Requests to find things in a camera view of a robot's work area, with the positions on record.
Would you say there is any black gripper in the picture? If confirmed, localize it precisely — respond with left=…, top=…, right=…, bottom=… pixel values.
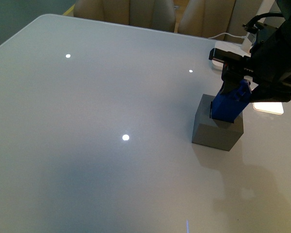
left=209, top=20, right=291, bottom=102

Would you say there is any blue plastic part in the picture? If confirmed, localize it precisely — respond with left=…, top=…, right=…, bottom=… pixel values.
left=211, top=79, right=252, bottom=123

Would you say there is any gray cube base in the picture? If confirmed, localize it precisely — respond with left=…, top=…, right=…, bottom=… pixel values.
left=192, top=94, right=243, bottom=151

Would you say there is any right beige chair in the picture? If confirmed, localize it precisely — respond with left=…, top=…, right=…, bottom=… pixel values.
left=178, top=0, right=262, bottom=44

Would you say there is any beige chair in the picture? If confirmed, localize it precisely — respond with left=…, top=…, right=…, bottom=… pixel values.
left=73, top=0, right=176, bottom=32
left=178, top=0, right=262, bottom=44

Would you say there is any left beige chair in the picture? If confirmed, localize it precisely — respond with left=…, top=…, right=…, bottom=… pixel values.
left=73, top=0, right=176, bottom=32

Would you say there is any white lamp cable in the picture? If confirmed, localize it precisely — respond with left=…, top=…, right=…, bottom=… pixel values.
left=208, top=32, right=245, bottom=40

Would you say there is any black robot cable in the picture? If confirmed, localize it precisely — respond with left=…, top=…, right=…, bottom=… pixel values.
left=242, top=12, right=285, bottom=33

